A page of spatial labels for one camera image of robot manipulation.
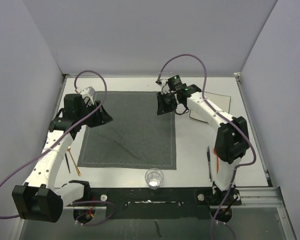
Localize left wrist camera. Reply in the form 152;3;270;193
75;86;95;99

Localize dark grey cloth placemat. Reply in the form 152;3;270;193
78;91;177;170

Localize clear plastic cup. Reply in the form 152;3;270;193
145;168;164;190

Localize gold fork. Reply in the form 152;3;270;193
67;147;81;177

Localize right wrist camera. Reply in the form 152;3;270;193
155;75;184;91

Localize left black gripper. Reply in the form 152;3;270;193
77;100;112;128

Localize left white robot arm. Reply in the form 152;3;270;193
12;92;113;223

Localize white square plate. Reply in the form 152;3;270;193
189;92;231;123

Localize dark thin utensil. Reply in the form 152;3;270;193
64;153;71;173

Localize orange plastic spoon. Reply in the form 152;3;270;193
213;148;219;174

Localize silver table knife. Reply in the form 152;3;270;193
207;146;213;182

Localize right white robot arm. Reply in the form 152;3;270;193
156;84;250;205

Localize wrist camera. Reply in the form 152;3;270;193
75;86;95;99
155;75;184;91

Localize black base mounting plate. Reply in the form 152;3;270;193
62;187;242;225

